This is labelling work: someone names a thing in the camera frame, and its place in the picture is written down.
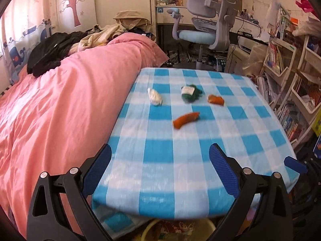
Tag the beige bag on bed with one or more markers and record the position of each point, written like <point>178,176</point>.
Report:
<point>134,21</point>

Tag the blue checkered tablecloth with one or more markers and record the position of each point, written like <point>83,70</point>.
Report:
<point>157,171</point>

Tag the pink duvet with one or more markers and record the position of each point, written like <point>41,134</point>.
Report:
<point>56,121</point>

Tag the whale pattern curtain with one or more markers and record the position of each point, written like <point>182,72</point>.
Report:
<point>24,24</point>

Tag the white book rack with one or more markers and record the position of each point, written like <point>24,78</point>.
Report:
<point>292,69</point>

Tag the yellow plastic basin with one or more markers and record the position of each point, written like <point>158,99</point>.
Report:
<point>160,229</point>

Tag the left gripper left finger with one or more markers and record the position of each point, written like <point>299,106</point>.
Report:
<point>47,219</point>

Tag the black clothes pile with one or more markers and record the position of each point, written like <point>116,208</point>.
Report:
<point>49,53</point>

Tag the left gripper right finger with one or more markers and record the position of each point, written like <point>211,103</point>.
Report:
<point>273,217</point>

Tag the beige clothes pile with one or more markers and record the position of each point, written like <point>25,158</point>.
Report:
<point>99,38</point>

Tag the grey blue desk chair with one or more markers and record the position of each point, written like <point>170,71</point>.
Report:
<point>212,19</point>

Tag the white tissue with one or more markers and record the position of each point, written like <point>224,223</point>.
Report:
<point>154,97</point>

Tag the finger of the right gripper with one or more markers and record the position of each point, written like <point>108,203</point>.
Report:
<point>295,165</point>

